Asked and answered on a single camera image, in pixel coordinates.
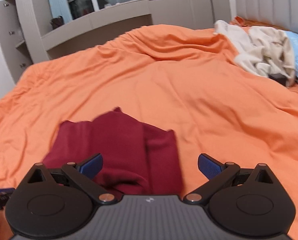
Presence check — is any light blue curtain left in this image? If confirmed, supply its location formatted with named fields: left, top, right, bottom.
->
left=48, top=0, right=73, bottom=24

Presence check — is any grey built-in wall cabinet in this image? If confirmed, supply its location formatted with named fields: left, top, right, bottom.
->
left=0, top=0, right=235, bottom=82

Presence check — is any orange bed duvet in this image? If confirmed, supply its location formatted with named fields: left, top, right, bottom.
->
left=0, top=25, right=298, bottom=239

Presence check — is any dark bag on shelf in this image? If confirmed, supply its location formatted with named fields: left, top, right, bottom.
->
left=49, top=16, right=64, bottom=30

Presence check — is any cream white crumpled garment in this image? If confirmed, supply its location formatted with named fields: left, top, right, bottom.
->
left=214, top=20, right=296, bottom=87

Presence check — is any dark red knit shirt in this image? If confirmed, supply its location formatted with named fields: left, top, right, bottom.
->
left=43, top=108, right=183, bottom=197

